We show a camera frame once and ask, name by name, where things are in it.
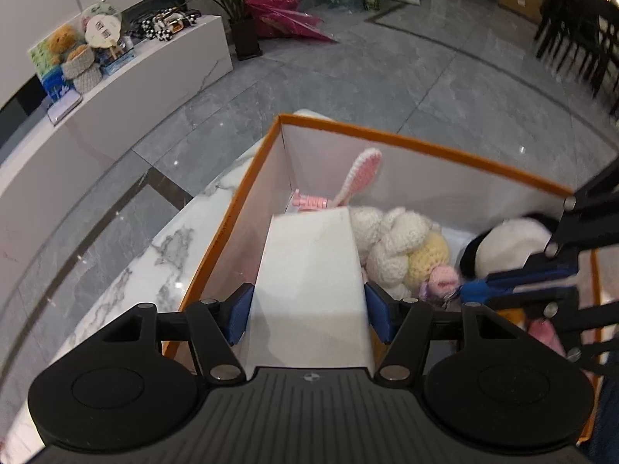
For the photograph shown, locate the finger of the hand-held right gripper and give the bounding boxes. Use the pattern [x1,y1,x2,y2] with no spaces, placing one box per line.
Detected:
[462,157,619,297]
[464,284,619,380]

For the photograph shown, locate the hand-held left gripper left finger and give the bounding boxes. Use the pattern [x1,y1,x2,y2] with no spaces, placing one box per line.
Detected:
[99,283,255,384]

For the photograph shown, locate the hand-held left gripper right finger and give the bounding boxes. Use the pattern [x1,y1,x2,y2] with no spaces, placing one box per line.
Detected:
[364,281,525,384]

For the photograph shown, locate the white black plush toy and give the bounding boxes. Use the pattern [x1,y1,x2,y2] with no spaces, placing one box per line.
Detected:
[459,213,566,291]

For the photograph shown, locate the crochet bunny toy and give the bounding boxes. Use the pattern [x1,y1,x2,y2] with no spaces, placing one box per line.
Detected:
[333,149,462,303]

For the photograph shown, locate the orange storage box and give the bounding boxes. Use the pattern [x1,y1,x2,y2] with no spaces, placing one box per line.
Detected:
[162,113,605,445]

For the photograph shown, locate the white tissue pack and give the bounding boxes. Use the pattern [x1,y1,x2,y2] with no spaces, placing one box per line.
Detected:
[244,207,375,382]

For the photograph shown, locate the pink plastic toy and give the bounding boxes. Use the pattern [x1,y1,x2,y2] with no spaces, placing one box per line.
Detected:
[290,191,334,211]

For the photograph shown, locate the person's blue clothing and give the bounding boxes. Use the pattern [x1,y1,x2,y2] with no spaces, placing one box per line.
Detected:
[578,377,619,464]

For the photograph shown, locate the white marble TV cabinet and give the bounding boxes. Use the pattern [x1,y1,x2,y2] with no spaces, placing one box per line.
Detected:
[0,14,234,295]

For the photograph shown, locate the dark dining chairs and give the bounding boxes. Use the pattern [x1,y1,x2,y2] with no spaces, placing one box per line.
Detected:
[534,0,619,117]

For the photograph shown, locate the grey laptop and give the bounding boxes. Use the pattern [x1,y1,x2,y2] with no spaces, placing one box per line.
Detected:
[47,93,83,124]

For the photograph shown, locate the blue tissue box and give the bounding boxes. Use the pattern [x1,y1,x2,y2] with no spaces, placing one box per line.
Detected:
[99,48,136,75]

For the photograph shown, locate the blue painting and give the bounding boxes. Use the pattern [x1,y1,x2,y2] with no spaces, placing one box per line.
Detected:
[41,72,73,102]

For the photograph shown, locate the pink umbrella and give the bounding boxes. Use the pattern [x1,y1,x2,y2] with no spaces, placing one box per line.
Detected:
[246,0,339,44]

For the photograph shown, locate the black white checkered toy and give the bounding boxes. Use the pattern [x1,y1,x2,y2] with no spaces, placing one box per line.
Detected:
[130,5,201,42]

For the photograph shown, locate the long-leaf potted plant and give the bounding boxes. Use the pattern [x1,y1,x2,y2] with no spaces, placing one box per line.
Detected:
[171,0,291,61]

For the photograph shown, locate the round white fan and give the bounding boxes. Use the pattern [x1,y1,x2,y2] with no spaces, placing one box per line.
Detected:
[84,14,124,54]

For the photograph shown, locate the green painting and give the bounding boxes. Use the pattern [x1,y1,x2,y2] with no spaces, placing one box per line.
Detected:
[28,41,61,77]

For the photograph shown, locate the brown teddy bear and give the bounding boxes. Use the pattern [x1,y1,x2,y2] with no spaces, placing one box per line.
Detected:
[48,24,85,56]

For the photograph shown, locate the floral round fan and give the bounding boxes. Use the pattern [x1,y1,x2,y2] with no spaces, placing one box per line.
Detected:
[80,0,121,22]

